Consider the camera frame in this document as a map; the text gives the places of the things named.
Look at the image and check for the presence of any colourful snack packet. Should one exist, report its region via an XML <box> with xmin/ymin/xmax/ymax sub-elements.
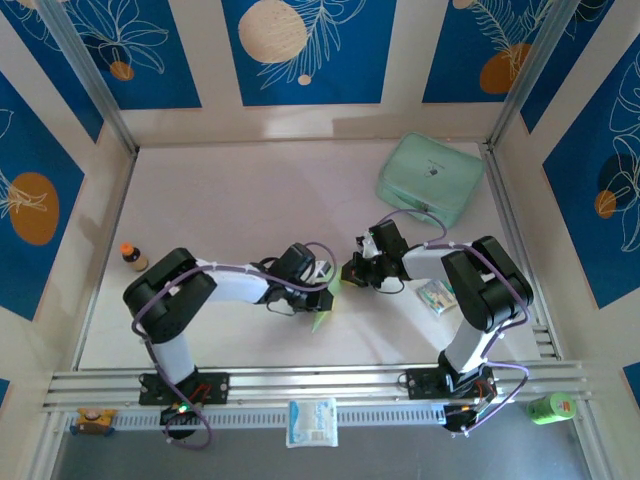
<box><xmin>415</xmin><ymin>278</ymin><xmax>456</xmax><ymax>315</ymax></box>

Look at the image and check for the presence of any mint green zipper case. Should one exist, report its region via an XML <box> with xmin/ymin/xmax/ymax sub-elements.
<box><xmin>374</xmin><ymin>132</ymin><xmax>486</xmax><ymax>230</ymax></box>

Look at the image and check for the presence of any white and blue tissue pack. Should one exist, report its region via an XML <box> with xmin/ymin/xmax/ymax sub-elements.
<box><xmin>285</xmin><ymin>398</ymin><xmax>339</xmax><ymax>449</ymax></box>

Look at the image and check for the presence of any black electronics board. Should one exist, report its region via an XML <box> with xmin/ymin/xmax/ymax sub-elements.
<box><xmin>443</xmin><ymin>403</ymin><xmax>496</xmax><ymax>436</ymax></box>
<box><xmin>159</xmin><ymin>403</ymin><xmax>201</xmax><ymax>444</ymax></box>

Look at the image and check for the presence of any small bottle with orange cap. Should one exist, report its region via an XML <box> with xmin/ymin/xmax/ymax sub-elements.
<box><xmin>119</xmin><ymin>242</ymin><xmax>150</xmax><ymax>273</ymax></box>

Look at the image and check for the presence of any green can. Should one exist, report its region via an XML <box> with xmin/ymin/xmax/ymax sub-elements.
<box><xmin>525</xmin><ymin>392</ymin><xmax>577</xmax><ymax>426</ymax></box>

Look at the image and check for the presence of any yellow toy car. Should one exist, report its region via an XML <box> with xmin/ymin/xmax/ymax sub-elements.
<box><xmin>74</xmin><ymin>407</ymin><xmax>117</xmax><ymax>437</ymax></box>

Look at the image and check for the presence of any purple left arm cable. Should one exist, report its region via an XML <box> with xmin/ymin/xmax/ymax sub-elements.
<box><xmin>130</xmin><ymin>241</ymin><xmax>339</xmax><ymax>450</ymax></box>

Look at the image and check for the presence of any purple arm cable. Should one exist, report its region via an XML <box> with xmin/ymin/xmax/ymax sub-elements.
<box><xmin>372</xmin><ymin>207</ymin><xmax>530</xmax><ymax>435</ymax></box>
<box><xmin>130</xmin><ymin>241</ymin><xmax>339</xmax><ymax>450</ymax></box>

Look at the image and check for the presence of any aluminium mounting rail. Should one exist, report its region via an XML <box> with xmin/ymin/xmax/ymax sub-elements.
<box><xmin>42</xmin><ymin>359</ymin><xmax>594</xmax><ymax>412</ymax></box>

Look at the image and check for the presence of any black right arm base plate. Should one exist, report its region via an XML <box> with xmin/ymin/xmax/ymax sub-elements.
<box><xmin>405</xmin><ymin>366</ymin><xmax>497</xmax><ymax>401</ymax></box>

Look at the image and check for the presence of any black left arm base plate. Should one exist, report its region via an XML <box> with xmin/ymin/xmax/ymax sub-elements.
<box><xmin>138</xmin><ymin>370</ymin><xmax>232</xmax><ymax>406</ymax></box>

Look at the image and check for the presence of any slotted grey cable duct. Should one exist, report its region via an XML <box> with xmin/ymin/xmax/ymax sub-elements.
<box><xmin>64</xmin><ymin>403</ymin><xmax>449</xmax><ymax>432</ymax></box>

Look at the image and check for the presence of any aluminium side rail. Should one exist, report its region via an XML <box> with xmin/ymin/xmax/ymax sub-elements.
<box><xmin>480</xmin><ymin>142</ymin><xmax>560</xmax><ymax>360</ymax></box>

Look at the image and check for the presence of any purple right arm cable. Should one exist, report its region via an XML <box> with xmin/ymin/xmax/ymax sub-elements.
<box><xmin>372</xmin><ymin>207</ymin><xmax>530</xmax><ymax>435</ymax></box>

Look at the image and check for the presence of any aluminium frame post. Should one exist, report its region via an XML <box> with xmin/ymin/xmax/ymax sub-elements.
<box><xmin>37</xmin><ymin>0</ymin><xmax>140</xmax><ymax>155</ymax></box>
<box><xmin>487</xmin><ymin>0</ymin><xmax>587</xmax><ymax>151</ymax></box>

